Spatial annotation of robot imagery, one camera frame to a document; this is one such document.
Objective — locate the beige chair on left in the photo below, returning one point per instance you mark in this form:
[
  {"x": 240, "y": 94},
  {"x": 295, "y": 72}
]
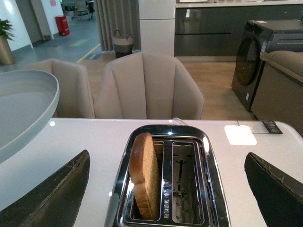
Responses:
[{"x": 75, "y": 99}]

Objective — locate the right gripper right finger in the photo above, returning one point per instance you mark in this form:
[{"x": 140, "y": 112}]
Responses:
[{"x": 279, "y": 196}]

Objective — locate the light blue round plate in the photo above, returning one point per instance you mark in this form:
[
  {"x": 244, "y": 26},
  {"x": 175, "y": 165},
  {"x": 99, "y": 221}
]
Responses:
[{"x": 28, "y": 100}]

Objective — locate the dark grey washing machine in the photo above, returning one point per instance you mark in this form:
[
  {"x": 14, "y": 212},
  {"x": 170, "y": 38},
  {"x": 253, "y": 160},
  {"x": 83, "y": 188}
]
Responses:
[{"x": 261, "y": 37}]

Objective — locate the beige chair on right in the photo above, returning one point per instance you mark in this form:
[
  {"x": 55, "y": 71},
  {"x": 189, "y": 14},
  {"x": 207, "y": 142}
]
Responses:
[{"x": 148, "y": 86}]

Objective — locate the grey curtain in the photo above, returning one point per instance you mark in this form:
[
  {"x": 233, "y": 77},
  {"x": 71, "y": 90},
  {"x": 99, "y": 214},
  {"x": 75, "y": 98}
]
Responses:
[{"x": 121, "y": 15}]

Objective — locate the gold planter with plant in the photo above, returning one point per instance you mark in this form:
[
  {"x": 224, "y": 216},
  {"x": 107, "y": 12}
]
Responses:
[{"x": 6, "y": 55}]

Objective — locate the slice of bread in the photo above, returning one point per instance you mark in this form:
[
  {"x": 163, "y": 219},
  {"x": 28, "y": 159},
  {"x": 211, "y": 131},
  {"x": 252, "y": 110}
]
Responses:
[{"x": 144, "y": 173}]

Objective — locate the dark grey kitchen cabinet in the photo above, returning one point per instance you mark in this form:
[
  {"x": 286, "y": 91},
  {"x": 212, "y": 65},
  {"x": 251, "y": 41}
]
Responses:
[{"x": 214, "y": 29}]

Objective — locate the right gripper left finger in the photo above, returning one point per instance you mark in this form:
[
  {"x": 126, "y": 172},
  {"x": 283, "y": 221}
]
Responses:
[{"x": 55, "y": 202}]

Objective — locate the woven laundry basket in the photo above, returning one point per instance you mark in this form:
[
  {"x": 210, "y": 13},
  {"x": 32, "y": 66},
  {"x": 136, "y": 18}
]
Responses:
[{"x": 122, "y": 43}]

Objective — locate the white refrigerator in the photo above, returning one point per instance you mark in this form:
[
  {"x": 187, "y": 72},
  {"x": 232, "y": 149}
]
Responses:
[{"x": 157, "y": 26}]

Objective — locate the white and chrome toaster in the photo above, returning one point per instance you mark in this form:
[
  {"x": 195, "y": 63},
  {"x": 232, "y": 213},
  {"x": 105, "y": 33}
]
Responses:
[{"x": 190, "y": 188}]

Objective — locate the beige chair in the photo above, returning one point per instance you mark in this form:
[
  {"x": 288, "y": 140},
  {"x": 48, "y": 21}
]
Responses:
[
  {"x": 148, "y": 86},
  {"x": 75, "y": 99}
]

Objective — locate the black label on table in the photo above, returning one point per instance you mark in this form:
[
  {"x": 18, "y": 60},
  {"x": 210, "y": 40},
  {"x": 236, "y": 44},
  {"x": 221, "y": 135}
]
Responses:
[{"x": 272, "y": 127}]

